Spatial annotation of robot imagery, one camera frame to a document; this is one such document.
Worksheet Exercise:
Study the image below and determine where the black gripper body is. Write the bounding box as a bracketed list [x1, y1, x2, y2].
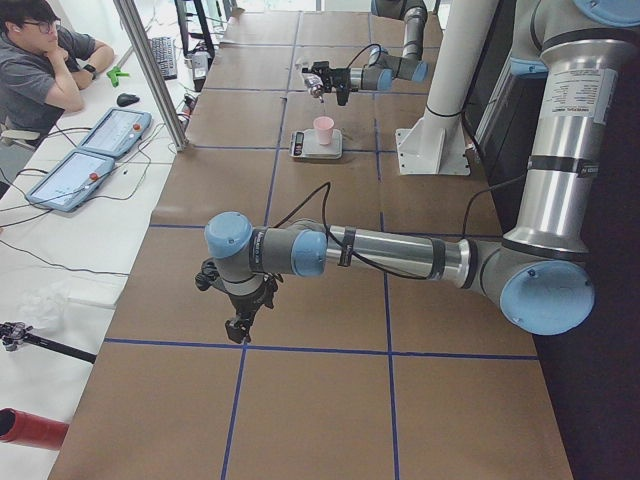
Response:
[222, 277, 278, 325]
[311, 61, 351, 93]

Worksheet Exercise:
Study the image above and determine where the glass sauce bottle metal cap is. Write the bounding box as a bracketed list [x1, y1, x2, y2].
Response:
[296, 58, 324, 104]

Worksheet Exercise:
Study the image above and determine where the pink plastic cup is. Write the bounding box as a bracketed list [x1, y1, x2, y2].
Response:
[313, 115, 334, 146]

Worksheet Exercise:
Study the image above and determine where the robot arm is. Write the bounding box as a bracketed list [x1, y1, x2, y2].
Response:
[299, 1, 428, 106]
[195, 1, 639, 344]

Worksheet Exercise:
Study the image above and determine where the digital kitchen scale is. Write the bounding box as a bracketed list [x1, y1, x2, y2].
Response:
[289, 129, 343, 160]

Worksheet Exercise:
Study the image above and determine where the black keyboard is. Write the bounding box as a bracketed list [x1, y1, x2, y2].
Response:
[149, 36, 178, 80]

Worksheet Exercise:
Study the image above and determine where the black computer mouse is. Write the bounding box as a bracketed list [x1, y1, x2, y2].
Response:
[116, 93, 140, 107]

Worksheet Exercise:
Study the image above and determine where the lower blue teach pendant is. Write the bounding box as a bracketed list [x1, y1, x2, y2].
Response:
[25, 149, 115, 213]

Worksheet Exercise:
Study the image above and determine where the blue teach pendant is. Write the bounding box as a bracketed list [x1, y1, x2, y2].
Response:
[25, 149, 115, 213]
[78, 107, 152, 159]

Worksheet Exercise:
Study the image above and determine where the upper blue teach pendant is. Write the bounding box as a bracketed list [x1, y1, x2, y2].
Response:
[78, 107, 152, 159]

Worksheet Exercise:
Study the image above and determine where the green clamp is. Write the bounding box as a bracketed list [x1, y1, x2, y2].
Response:
[106, 66, 130, 88]

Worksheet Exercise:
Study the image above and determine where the black tripod rod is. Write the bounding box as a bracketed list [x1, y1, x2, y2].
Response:
[1, 322, 97, 364]

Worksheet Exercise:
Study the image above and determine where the red tube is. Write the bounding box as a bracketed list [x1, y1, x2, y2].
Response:
[1, 408, 69, 451]

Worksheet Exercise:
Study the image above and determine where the seated person grey shirt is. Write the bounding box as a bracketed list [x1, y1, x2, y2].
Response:
[1, 1, 114, 136]

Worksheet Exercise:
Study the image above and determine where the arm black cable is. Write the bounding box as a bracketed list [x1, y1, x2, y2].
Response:
[329, 43, 391, 74]
[272, 181, 526, 281]

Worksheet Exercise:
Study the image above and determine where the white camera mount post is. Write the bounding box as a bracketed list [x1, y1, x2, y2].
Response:
[396, 0, 499, 176]

